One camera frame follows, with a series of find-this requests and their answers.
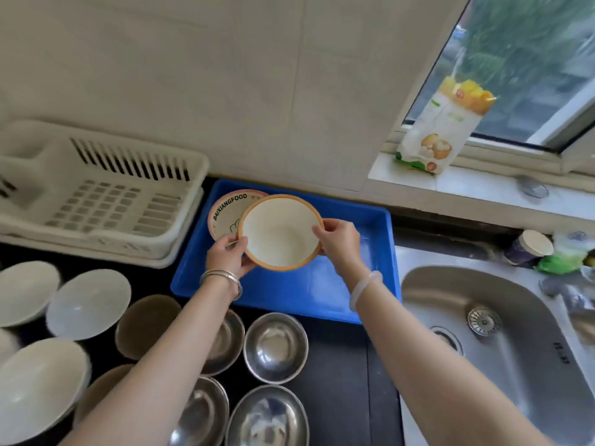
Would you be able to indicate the person's left hand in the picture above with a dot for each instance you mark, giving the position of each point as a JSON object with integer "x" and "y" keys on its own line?
{"x": 224, "y": 259}

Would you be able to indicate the person's right hand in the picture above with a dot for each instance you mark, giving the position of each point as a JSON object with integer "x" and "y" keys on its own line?
{"x": 343, "y": 246}

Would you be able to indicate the person's right thumb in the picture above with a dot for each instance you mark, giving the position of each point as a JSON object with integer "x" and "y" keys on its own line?
{"x": 321, "y": 235}

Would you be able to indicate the person's left thumb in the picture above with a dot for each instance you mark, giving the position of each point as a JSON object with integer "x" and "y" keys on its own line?
{"x": 236, "y": 242}

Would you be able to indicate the cream bowl with orange rim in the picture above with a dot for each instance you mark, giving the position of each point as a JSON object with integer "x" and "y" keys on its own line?
{"x": 281, "y": 232}

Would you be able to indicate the person's right forearm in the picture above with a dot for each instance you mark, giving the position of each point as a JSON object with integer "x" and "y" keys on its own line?
{"x": 432, "y": 366}

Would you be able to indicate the person's left forearm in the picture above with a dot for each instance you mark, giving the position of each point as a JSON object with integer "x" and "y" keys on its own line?
{"x": 158, "y": 366}

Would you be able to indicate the printed cream bowl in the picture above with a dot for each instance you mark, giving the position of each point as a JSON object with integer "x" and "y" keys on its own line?
{"x": 227, "y": 209}

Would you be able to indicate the silver bangle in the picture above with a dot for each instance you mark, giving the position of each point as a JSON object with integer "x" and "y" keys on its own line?
{"x": 222, "y": 275}

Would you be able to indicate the blue plastic tray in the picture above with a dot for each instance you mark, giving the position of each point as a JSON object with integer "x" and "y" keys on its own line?
{"x": 302, "y": 287}

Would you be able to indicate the white jade bangle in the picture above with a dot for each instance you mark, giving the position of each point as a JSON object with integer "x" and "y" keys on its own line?
{"x": 361, "y": 287}

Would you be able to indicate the white drip tray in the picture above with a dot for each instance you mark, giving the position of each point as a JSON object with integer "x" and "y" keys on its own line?
{"x": 139, "y": 261}

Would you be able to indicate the stainless steel bowl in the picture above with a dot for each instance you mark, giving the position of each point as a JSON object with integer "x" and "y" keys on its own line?
{"x": 267, "y": 418}
{"x": 275, "y": 348}
{"x": 202, "y": 413}
{"x": 227, "y": 343}

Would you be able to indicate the brown bowl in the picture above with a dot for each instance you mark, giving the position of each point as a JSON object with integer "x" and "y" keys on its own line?
{"x": 144, "y": 322}
{"x": 97, "y": 392}

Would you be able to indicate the white plastic dish rack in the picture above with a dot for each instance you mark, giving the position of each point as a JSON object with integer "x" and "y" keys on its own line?
{"x": 107, "y": 199}

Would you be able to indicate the white ceramic bowl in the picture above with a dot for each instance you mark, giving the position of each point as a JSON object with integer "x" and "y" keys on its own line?
{"x": 88, "y": 304}
{"x": 39, "y": 390}
{"x": 25, "y": 292}
{"x": 7, "y": 346}

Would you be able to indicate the sink overflow fitting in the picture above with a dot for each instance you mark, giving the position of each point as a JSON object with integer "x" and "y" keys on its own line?
{"x": 446, "y": 340}

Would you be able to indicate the white and yellow flour bag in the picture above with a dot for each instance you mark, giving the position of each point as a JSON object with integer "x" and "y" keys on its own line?
{"x": 446, "y": 127}

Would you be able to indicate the sink drain strainer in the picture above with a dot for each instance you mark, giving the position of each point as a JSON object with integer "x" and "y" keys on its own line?
{"x": 484, "y": 321}

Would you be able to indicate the purple paper cup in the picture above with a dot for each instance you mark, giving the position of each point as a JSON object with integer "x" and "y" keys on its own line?
{"x": 525, "y": 249}

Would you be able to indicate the grey metal disc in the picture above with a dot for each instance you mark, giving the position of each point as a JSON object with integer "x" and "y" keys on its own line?
{"x": 532, "y": 187}

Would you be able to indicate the stainless steel sink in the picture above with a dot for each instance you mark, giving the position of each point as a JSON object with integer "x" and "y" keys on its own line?
{"x": 511, "y": 371}

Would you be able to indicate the green plastic bag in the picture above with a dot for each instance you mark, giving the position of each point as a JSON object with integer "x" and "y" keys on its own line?
{"x": 558, "y": 263}

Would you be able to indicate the grey faucet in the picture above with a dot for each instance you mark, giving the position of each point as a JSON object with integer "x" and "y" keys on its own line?
{"x": 567, "y": 292}

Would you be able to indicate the clear plastic bottle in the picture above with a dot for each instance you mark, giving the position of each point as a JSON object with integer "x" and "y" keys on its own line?
{"x": 574, "y": 243}

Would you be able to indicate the window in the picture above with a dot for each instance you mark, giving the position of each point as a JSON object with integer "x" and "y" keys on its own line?
{"x": 520, "y": 55}

